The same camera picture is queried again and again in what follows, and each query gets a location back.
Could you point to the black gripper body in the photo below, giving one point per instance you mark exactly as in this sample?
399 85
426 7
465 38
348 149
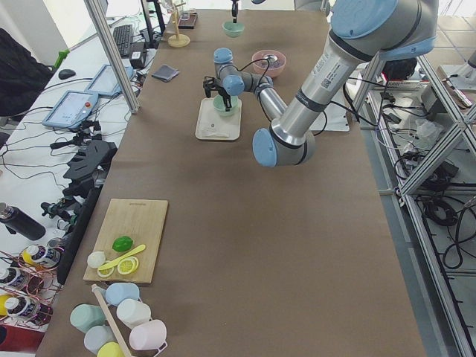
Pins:
223 94
233 7

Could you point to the green bowl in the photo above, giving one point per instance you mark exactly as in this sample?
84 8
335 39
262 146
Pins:
225 114
218 102
233 29

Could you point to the green bowl on tray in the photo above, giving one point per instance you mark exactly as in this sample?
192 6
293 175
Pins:
225 114

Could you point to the cream serving tray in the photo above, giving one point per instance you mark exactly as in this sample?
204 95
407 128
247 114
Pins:
211 127

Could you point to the grey folded cloth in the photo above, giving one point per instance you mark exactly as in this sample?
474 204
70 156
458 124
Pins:
165 73

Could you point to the pink bowl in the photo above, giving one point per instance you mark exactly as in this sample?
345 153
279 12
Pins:
261 67

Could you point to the wooden mug tree stand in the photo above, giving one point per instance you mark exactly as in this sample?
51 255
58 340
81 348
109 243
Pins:
177 40

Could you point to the black keyboard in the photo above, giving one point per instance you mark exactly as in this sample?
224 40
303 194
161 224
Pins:
122 36

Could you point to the blue teach pendant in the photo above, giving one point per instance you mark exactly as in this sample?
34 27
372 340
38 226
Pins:
71 110
104 83

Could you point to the black computer mouse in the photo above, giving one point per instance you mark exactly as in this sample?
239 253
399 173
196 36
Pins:
66 73

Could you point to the wooden cutting board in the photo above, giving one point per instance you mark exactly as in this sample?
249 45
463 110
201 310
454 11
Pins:
130 226

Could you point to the green lime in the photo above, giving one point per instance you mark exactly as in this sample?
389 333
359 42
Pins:
122 244

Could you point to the yellow plastic knife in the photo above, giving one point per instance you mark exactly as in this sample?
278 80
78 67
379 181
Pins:
116 261

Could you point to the lemon slice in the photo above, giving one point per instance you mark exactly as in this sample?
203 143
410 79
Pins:
128 265
105 272

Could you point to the white garlic bulb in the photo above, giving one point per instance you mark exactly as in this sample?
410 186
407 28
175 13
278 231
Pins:
96 259

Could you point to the blue plastic cup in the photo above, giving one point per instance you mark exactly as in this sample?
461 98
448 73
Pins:
118 292

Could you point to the black water bottle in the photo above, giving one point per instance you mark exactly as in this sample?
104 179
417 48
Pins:
18 222

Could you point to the white plastic cup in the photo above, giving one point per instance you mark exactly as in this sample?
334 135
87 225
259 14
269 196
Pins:
133 312

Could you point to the pink plastic cup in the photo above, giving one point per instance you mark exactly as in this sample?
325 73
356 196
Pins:
151 335

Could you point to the green plastic cup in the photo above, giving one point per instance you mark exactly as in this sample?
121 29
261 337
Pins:
85 316

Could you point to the grey plastic cup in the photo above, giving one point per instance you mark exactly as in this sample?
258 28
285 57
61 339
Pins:
96 337

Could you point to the yellow plastic cup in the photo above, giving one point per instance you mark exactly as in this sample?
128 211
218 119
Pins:
110 349

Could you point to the aluminium frame post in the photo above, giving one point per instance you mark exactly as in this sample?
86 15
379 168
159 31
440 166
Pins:
98 18

